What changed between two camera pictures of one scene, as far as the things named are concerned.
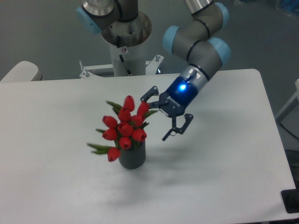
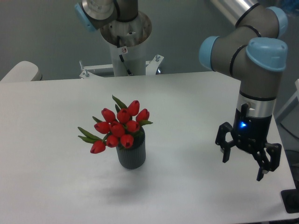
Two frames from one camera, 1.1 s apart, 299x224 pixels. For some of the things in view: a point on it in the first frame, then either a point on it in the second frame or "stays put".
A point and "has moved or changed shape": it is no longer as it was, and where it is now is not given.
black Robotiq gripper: (181, 93) → (251, 133)
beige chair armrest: (23, 71) stays put
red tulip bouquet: (125, 129) has moved or changed shape
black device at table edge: (290, 199) stays put
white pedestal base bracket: (86, 74) stays put
